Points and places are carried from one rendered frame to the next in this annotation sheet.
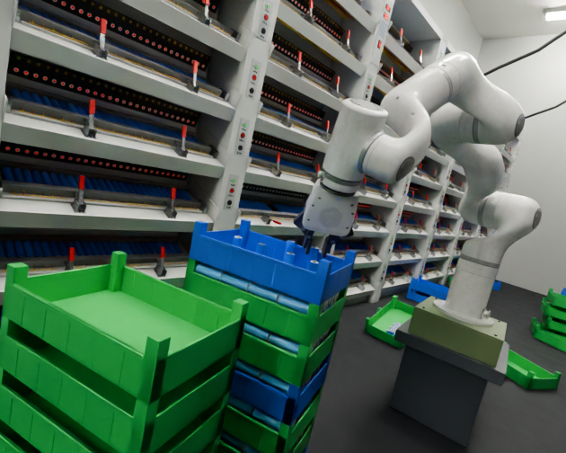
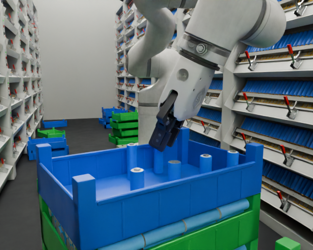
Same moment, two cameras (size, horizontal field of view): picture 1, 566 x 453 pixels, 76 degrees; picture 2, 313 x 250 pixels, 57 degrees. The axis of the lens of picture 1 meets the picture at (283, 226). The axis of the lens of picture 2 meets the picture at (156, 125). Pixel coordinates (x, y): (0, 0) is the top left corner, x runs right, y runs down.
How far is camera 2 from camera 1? 0.65 m
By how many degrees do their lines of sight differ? 57
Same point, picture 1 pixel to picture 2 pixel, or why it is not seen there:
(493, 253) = not seen: hidden behind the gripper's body
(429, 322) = not seen: hidden behind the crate
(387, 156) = (282, 19)
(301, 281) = (244, 179)
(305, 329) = (254, 223)
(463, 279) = (152, 121)
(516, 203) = (170, 54)
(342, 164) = (235, 33)
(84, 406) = not seen: outside the picture
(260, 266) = (201, 190)
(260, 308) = (210, 239)
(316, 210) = (194, 94)
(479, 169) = (168, 30)
